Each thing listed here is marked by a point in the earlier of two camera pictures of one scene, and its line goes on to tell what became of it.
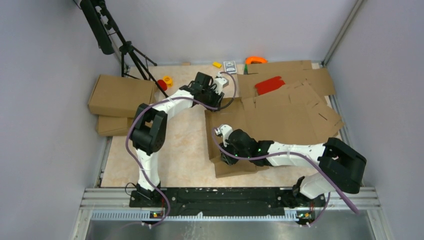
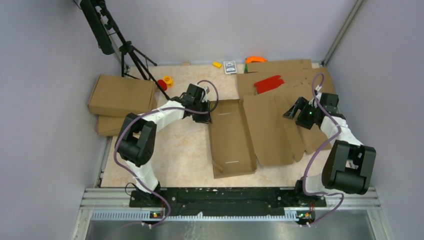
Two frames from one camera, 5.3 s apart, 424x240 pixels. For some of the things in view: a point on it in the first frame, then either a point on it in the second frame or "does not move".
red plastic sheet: (269, 85) does not move
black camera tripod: (98, 15) does not move
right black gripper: (229, 160) -> (299, 104)
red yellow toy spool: (166, 82) does not move
